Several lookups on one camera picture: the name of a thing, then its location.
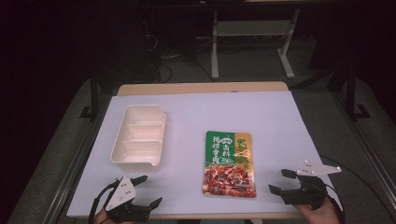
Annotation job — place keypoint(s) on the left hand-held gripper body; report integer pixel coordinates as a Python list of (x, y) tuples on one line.
[(122, 194)]

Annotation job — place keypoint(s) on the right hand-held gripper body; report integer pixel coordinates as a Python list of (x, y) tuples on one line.
[(308, 189)]

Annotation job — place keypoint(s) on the white divided plastic container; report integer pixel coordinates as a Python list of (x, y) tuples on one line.
[(140, 140)]

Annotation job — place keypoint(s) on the green seasoning packet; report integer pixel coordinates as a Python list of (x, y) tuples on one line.
[(229, 161)]

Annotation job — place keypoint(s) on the person's right hand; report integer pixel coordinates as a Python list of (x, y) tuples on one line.
[(319, 215)]

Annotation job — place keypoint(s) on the person's left hand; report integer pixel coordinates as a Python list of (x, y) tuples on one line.
[(101, 217)]

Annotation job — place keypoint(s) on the white table mat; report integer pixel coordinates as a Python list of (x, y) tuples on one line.
[(193, 109)]

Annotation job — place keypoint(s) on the black metal stand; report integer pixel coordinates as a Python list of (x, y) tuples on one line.
[(351, 99), (94, 99)]

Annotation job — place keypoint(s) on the aluminium frame rail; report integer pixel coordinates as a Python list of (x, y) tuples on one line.
[(370, 149), (71, 174)]

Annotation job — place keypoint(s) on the white metal table frame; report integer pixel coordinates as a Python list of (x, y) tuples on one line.
[(214, 62)]

